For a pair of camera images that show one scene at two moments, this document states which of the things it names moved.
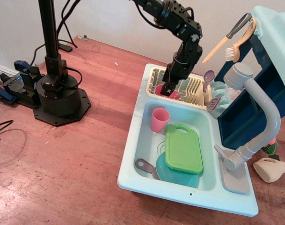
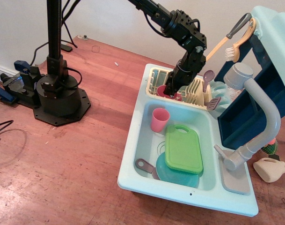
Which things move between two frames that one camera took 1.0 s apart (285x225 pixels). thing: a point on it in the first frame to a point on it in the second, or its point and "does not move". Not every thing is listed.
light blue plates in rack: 218,89 does not move
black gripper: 179,69 to 185,70
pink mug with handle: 173,94 does not move
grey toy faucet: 239,76 does not move
